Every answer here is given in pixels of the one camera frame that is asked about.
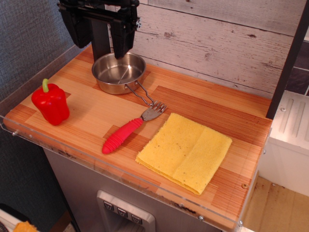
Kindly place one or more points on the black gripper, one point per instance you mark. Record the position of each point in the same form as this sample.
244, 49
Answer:
76, 15

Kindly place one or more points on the red capsicum with green stem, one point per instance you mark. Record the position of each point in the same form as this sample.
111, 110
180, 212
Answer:
51, 102

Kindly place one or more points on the clear acrylic table guard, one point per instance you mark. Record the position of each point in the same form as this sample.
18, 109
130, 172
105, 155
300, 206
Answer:
74, 147

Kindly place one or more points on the folded yellow cloth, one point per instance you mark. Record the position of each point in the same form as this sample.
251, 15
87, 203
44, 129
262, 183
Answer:
185, 152

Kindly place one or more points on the grey toy fridge cabinet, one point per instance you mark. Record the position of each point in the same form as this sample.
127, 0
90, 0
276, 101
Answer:
101, 204

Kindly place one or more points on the orange object bottom left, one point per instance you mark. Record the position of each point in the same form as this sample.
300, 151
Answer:
25, 227

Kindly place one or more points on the white toy sink unit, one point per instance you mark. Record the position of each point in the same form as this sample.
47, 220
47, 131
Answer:
285, 159

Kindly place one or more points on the stainless steel pot with handle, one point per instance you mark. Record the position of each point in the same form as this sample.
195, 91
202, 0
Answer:
122, 76

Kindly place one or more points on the fork with red handle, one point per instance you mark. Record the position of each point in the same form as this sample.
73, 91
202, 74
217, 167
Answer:
120, 135

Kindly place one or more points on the dark vertical post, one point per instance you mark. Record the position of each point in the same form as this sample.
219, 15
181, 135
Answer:
290, 61

